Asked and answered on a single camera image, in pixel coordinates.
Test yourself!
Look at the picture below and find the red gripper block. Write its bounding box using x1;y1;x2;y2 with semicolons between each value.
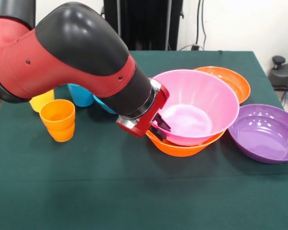
124;84;172;141

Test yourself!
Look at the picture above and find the large pink bowl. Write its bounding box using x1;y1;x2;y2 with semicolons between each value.
151;69;240;147

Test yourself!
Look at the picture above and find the large orange bowl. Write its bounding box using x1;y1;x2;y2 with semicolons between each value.
145;129;228;158

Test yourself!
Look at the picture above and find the light blue ribbed bowl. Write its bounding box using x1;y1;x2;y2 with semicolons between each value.
93;94;117;115

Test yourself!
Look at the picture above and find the light blue cup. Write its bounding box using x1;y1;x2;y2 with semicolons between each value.
67;83;95;108

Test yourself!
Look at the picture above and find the red bowl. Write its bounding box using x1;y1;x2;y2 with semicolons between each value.
193;66;251;105

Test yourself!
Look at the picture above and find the dark green tablecloth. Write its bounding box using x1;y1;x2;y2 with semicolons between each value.
0;49;288;230

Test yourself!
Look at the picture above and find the orange cup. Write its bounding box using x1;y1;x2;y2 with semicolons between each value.
39;99;76;143

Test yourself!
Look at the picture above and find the purple bowl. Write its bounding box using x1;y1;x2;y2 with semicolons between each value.
228;103;288;164

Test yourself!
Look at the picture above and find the yellow cup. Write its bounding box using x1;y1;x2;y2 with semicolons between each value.
29;90;55;113

